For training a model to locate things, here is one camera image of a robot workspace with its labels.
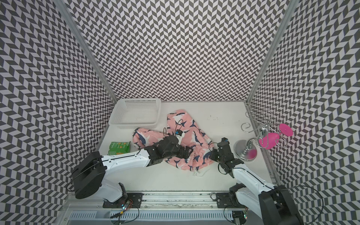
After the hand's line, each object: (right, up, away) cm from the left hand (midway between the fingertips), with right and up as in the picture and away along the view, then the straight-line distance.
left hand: (187, 150), depth 81 cm
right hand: (+16, -5, +7) cm, 18 cm away
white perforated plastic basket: (-38, +21, +21) cm, 48 cm away
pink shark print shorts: (+2, +7, +12) cm, 15 cm away
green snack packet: (-44, -1, +8) cm, 45 cm away
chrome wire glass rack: (+36, -2, +9) cm, 37 cm away
